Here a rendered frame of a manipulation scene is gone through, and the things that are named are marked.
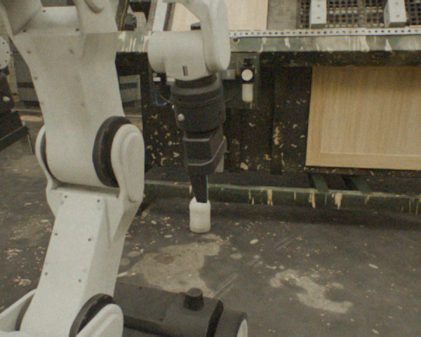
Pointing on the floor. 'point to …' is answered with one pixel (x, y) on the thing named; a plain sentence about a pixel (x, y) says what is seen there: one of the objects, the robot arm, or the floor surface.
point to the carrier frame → (264, 149)
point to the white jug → (199, 216)
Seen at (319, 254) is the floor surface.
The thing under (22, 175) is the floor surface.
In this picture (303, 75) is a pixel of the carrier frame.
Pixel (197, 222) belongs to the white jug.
